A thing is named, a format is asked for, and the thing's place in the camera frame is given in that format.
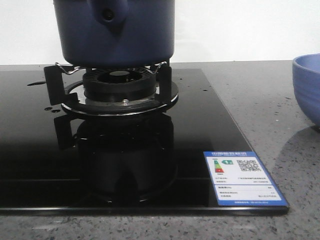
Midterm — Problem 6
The dark blue cooking pot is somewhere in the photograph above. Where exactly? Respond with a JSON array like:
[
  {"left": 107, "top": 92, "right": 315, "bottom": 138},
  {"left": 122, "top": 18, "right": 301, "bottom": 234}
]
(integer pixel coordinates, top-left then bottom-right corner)
[{"left": 53, "top": 0, "right": 175, "bottom": 68}]

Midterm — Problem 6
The light blue ribbed bowl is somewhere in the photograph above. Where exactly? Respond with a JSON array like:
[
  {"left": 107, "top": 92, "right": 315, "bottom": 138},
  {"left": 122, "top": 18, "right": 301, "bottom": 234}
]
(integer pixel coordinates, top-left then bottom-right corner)
[{"left": 292, "top": 53, "right": 320, "bottom": 127}]

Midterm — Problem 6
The black gas burner head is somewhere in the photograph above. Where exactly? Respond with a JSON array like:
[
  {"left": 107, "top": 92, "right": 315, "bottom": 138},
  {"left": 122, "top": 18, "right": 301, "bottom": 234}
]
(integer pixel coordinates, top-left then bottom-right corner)
[{"left": 82, "top": 67, "right": 156, "bottom": 103}]

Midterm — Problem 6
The blue white energy label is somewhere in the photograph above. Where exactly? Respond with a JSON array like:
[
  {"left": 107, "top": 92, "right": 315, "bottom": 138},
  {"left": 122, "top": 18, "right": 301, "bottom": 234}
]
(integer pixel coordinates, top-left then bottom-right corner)
[{"left": 203, "top": 151, "right": 289, "bottom": 207}]

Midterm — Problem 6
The black glass gas cooktop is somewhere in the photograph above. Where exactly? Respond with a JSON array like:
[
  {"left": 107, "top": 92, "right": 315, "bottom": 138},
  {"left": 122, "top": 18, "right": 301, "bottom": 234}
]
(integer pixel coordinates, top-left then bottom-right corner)
[{"left": 0, "top": 69, "right": 289, "bottom": 216}]

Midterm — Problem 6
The black pot support grate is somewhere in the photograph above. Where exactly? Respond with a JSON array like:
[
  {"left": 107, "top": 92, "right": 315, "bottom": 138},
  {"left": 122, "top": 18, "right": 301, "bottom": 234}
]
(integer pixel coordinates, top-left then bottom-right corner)
[{"left": 44, "top": 61, "right": 179, "bottom": 117}]

